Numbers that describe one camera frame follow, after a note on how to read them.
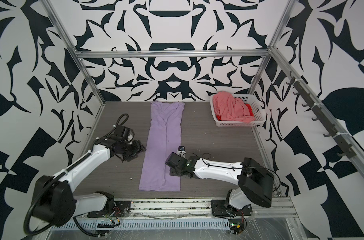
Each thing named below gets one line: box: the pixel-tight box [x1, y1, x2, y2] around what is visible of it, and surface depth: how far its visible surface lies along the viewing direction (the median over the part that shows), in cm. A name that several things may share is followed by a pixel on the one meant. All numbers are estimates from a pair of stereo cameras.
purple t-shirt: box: [138, 102, 185, 192], surface depth 99 cm
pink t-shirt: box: [212, 91, 256, 123], surface depth 108 cm
